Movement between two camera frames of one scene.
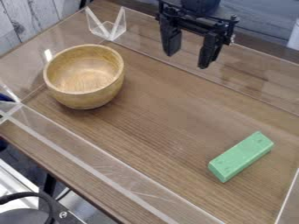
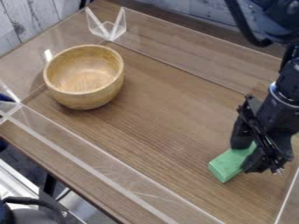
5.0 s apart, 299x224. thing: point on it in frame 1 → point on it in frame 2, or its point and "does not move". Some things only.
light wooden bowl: (82, 74) does not move
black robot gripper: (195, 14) → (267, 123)
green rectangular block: (239, 156) does not move
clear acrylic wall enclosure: (197, 140) does not move
